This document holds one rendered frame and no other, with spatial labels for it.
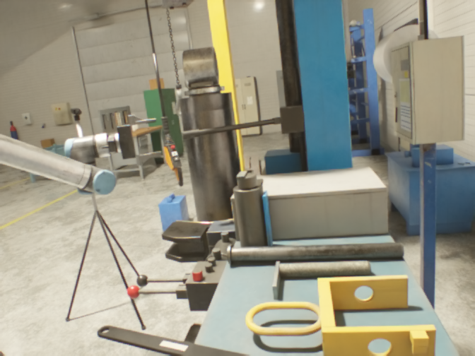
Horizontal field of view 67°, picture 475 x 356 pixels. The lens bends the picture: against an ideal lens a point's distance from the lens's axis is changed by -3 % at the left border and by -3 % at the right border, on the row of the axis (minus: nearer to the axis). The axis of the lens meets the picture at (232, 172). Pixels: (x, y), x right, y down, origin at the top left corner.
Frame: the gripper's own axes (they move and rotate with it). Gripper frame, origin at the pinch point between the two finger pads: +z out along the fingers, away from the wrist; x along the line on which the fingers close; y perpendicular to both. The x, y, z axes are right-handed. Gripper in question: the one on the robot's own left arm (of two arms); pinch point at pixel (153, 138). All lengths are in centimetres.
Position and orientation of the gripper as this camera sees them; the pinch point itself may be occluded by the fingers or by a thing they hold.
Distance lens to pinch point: 150.2
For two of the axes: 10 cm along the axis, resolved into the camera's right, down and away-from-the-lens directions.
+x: 1.2, 9.7, 2.1
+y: -2.0, -1.9, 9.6
